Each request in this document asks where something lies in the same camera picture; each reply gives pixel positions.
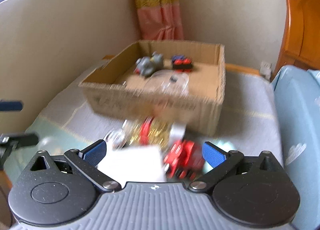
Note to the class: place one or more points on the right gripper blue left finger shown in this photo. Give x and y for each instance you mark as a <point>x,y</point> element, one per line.
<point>85,163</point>

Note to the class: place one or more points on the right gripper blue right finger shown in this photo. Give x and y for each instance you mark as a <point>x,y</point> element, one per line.
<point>222,163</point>

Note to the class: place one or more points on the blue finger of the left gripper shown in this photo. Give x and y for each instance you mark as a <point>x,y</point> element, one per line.
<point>19,140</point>
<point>11,106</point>

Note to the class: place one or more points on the clear case red label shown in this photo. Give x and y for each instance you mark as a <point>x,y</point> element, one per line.
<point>168,82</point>

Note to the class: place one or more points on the black toy red knobs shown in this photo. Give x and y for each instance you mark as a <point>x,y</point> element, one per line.
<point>182,63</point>

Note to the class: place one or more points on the grey elephant toy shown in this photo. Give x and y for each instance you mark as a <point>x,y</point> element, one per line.
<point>147,66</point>

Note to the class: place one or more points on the mint green round case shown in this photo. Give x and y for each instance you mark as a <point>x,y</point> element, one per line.
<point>220,147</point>

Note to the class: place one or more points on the small clear round container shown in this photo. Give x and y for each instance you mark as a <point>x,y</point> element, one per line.
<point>115,139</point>

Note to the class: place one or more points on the white plastic box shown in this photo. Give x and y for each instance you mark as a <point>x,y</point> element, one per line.
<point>134,164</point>

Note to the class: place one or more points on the jar of gold beads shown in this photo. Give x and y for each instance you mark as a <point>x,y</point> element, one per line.
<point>152,131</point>

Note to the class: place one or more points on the open cardboard box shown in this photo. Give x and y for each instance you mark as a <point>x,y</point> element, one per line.
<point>190,89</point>

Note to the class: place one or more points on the blue floral bed sheet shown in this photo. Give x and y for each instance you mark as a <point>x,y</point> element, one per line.
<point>296,96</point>

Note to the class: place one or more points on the wooden bed headboard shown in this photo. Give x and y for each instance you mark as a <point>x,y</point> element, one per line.
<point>300,44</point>

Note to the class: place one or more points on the pink patterned curtain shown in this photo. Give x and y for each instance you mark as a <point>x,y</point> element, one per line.
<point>159,19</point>

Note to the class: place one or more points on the white wall socket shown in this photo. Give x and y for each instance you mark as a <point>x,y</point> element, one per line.
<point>265,70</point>

